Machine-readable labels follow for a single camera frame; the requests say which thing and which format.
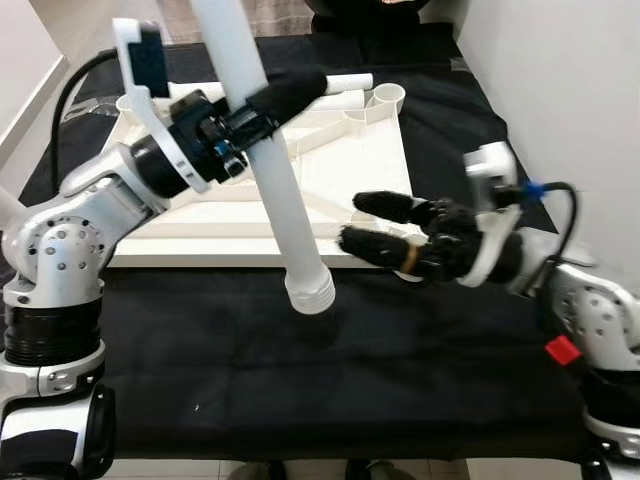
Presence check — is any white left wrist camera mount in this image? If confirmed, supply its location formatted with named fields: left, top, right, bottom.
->
left=112, top=18, right=213, bottom=194

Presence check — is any white plastic table top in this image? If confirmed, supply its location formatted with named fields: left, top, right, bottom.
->
left=105, top=83, right=416, bottom=269

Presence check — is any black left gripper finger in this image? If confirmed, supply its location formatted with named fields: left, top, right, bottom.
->
left=243, top=66, right=331, bottom=126

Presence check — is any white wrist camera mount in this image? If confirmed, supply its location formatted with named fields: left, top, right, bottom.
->
left=112, top=18, right=213, bottom=194
left=463, top=142, right=523, bottom=288

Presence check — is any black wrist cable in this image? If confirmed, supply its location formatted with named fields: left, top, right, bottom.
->
left=50, top=45, right=126, bottom=191
left=500, top=180, right=581, bottom=263

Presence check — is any black glossy round object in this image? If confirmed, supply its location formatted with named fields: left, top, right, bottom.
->
left=305, top=0, right=426, bottom=41

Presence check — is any brown striped fabric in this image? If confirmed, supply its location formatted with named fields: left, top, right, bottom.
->
left=160, top=0, right=311, bottom=41

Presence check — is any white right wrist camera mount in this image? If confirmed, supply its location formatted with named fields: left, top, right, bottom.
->
left=463, top=142, right=523, bottom=288

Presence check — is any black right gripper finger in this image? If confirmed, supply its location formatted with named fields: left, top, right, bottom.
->
left=352, top=190, right=441, bottom=229
left=337, top=225, right=426, bottom=276

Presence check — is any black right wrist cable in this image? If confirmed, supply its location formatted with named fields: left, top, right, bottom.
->
left=500, top=180, right=581, bottom=263

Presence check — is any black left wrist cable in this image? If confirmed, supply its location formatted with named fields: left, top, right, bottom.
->
left=50, top=45, right=126, bottom=191

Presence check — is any black table cloth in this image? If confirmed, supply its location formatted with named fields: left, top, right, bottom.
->
left=20, top=35, right=601, bottom=461

